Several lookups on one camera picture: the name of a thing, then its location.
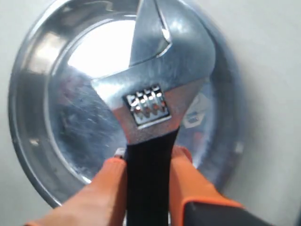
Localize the round stainless steel tray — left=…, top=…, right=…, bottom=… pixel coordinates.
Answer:
left=8, top=0, right=245, bottom=208

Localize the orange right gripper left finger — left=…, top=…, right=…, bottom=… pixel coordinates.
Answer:
left=25, top=157, right=127, bottom=226

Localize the adjustable wrench black handle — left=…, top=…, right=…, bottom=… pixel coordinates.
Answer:
left=93, top=0, right=216, bottom=226

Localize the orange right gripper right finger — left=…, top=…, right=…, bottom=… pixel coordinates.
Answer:
left=168, top=145, right=273, bottom=226

